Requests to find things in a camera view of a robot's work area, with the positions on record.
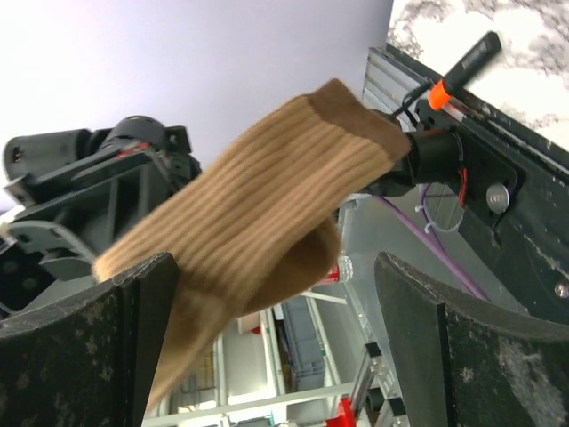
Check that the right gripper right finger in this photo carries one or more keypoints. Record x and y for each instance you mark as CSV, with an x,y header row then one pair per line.
x,y
461,361

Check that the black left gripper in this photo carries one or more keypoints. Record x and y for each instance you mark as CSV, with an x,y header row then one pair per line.
x,y
80,191

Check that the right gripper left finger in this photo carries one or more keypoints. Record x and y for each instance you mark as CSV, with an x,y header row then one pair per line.
x,y
89,359

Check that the black orange marker pen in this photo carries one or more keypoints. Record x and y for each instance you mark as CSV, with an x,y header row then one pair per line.
x,y
468,67

